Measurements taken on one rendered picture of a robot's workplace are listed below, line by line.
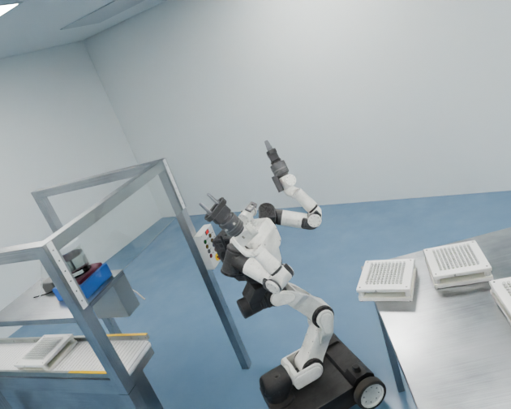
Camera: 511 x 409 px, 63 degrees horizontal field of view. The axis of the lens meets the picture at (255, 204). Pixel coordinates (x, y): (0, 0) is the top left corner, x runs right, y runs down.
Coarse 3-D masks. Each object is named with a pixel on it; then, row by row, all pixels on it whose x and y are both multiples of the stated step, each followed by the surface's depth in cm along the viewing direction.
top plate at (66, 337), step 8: (48, 336) 256; (56, 336) 252; (64, 336) 249; (72, 336) 249; (64, 344) 243; (48, 352) 239; (56, 352) 238; (24, 360) 239; (32, 360) 236; (40, 360) 234; (48, 360) 232
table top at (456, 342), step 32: (416, 256) 220; (416, 288) 197; (448, 288) 190; (480, 288) 184; (384, 320) 185; (416, 320) 179; (448, 320) 173; (480, 320) 168; (416, 352) 163; (448, 352) 158; (480, 352) 154; (416, 384) 150; (448, 384) 146; (480, 384) 142
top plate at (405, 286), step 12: (408, 264) 204; (360, 276) 208; (384, 276) 201; (396, 276) 198; (408, 276) 195; (360, 288) 199; (372, 288) 196; (384, 288) 193; (396, 288) 190; (408, 288) 188
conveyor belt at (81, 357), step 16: (0, 352) 271; (16, 352) 265; (80, 352) 241; (128, 352) 226; (144, 352) 226; (0, 368) 253; (16, 368) 247; (64, 368) 232; (80, 368) 227; (96, 368) 222; (128, 368) 215
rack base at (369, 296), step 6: (414, 270) 205; (414, 276) 202; (414, 282) 200; (366, 294) 201; (372, 294) 199; (378, 294) 198; (384, 294) 196; (390, 294) 195; (396, 294) 194; (402, 294) 192; (360, 300) 201; (366, 300) 200; (372, 300) 198; (378, 300) 197; (384, 300) 195; (390, 300) 194; (396, 300) 193; (402, 300) 192; (408, 300) 190
